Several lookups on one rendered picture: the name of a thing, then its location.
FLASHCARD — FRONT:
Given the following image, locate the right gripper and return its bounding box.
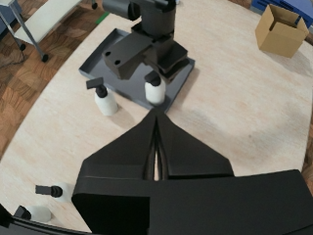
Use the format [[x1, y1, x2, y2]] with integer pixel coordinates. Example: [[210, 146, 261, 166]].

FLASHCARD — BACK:
[[143, 28, 191, 85]]

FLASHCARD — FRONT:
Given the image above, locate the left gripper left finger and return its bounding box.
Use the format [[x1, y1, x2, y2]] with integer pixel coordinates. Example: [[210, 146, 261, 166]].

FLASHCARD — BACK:
[[77, 108, 157, 180]]

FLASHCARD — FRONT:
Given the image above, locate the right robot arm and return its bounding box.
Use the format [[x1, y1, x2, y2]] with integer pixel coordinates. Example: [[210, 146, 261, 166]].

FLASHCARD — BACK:
[[102, 0, 177, 80]]

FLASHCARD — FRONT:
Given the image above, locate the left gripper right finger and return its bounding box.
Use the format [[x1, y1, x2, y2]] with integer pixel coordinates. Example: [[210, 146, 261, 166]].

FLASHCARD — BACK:
[[156, 108, 235, 180]]

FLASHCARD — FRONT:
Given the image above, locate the white pump bottle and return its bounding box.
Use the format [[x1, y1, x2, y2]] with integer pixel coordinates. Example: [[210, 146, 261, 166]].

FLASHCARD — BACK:
[[14, 205, 51, 223], [85, 77, 118, 117], [35, 181, 75, 203], [144, 70, 165, 106]]

